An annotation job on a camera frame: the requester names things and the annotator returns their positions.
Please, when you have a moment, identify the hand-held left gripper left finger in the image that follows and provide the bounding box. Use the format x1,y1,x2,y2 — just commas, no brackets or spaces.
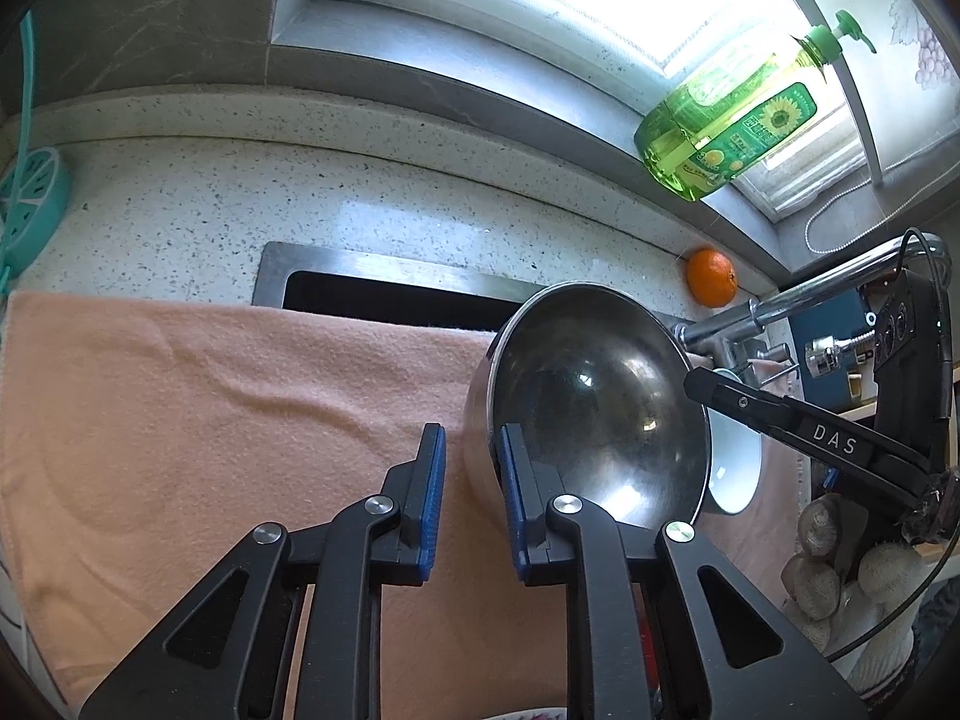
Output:
79,422,449,720

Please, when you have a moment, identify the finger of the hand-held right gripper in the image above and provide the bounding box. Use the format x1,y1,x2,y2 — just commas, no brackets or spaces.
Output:
684,366,796,437

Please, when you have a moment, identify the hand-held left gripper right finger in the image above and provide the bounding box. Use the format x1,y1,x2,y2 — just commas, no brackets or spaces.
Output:
499,422,871,720

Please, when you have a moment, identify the light blue bowl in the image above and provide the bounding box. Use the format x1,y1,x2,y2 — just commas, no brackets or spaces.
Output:
701,409,764,515

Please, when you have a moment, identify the stainless steel bowl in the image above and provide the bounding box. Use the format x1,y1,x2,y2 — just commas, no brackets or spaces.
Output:
463,281,713,533

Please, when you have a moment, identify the large floral plate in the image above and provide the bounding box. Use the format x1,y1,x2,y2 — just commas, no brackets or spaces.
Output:
484,703,571,720

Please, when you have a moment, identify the person's right hand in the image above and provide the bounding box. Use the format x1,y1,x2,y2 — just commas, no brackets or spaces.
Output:
780,499,931,683

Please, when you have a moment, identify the dark blue box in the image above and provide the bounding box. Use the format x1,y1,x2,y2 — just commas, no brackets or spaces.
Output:
780,289,878,410

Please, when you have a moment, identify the orange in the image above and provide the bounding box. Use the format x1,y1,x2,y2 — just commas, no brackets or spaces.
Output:
686,247,740,308

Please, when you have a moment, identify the chrome faucet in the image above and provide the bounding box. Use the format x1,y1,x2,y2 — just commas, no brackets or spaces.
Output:
671,232,953,391

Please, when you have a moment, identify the steel sink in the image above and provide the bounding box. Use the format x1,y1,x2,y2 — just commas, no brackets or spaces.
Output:
253,241,691,335

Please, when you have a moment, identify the peach towel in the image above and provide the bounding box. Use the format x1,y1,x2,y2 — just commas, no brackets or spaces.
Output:
0,289,811,720

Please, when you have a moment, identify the green detergent bottle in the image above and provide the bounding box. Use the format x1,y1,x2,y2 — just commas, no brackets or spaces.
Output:
634,10,878,203

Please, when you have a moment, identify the teal cable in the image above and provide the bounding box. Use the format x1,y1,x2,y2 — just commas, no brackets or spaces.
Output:
0,11,38,286

